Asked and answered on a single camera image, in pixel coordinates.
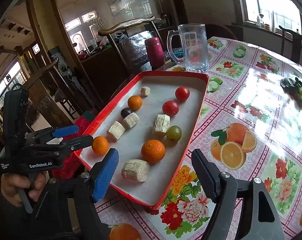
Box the red white tray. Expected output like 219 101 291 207
84 71 208 209

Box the large red tomato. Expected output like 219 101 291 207
162 101 179 116

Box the large corn piece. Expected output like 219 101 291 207
153 114 171 137

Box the magenta thermos bottle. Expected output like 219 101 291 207
144 37 165 70

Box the small corn piece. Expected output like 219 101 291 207
140 86 151 97

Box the round dark chair back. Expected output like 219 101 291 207
206 24 238 40

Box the small red tomato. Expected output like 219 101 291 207
175 87 190 102

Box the dark plum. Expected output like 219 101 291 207
121 107 133 119

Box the clear glass mug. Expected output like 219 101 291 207
167 23 209 73

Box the green leafy vegetable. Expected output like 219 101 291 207
280 77 302 110

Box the dark wooden chair far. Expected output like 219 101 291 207
279 26 302 64

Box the person's left hand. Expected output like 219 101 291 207
0 172 47 207

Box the floral plastic tablecloth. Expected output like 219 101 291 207
96 37 302 239

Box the green plum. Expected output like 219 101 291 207
166 126 182 141

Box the orange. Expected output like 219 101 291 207
127 95 143 111
141 140 166 164
91 136 109 155

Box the wooden chair left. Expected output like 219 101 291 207
98 16 163 75

